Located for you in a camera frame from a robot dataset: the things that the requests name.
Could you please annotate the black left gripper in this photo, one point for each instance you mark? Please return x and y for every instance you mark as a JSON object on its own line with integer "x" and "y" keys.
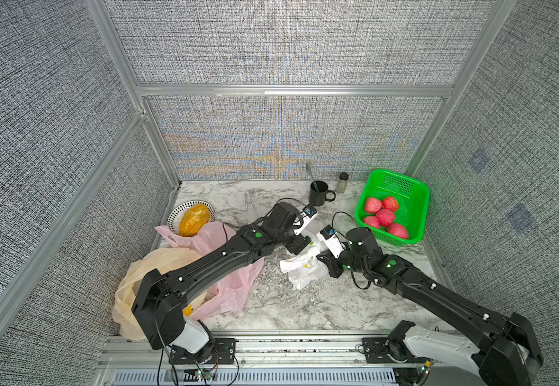
{"x": 299, "y": 244}

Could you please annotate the aluminium front rail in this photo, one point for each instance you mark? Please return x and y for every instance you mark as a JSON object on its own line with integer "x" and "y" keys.
{"x": 260, "y": 348}

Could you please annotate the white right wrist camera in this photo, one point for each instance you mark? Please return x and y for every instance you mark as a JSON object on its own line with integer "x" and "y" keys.
{"x": 328, "y": 235}

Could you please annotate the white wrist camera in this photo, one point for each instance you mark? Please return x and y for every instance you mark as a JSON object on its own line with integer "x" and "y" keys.
{"x": 302, "y": 220}
{"x": 328, "y": 235}

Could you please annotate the black mug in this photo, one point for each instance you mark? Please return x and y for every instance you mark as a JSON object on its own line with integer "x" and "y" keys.
{"x": 320, "y": 194}

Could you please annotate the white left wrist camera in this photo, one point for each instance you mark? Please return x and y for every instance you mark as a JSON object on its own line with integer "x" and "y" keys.
{"x": 302, "y": 220}

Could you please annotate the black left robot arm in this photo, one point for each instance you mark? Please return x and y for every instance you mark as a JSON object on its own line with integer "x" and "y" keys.
{"x": 162, "y": 297}

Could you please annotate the white plastic bag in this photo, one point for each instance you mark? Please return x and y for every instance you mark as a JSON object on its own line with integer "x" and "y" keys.
{"x": 304, "y": 268}

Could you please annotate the beige plastic bag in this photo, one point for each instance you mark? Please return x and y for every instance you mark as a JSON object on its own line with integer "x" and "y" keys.
{"x": 162, "y": 259}

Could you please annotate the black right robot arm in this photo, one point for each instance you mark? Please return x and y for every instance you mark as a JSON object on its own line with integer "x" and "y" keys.
{"x": 500, "y": 350}

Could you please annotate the green plastic basket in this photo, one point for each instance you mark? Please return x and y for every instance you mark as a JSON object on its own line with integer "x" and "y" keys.
{"x": 413, "y": 198}

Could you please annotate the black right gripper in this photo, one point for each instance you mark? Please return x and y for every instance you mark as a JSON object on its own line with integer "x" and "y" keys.
{"x": 331, "y": 263}

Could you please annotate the metal spoon in mug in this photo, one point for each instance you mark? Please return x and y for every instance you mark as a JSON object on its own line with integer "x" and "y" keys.
{"x": 309, "y": 171}

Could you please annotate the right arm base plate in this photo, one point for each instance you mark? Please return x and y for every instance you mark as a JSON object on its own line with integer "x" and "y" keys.
{"x": 378, "y": 350}

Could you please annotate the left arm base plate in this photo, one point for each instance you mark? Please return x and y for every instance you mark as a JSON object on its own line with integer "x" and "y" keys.
{"x": 220, "y": 351}

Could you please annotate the pink plastic bag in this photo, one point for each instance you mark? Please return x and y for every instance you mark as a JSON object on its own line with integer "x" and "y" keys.
{"x": 227, "y": 295}

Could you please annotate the pink red apple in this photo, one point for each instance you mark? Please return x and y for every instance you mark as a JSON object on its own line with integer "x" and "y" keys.
{"x": 372, "y": 221}

